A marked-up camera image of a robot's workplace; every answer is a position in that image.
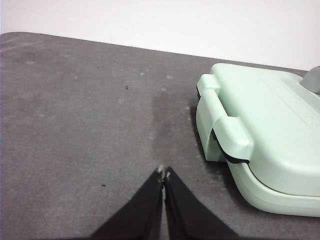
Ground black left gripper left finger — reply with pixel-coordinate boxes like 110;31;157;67
89;165;165;239

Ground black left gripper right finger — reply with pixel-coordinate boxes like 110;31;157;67
163;165;240;239

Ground silver griddle lid handle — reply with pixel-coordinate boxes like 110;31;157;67
301;66;320;95

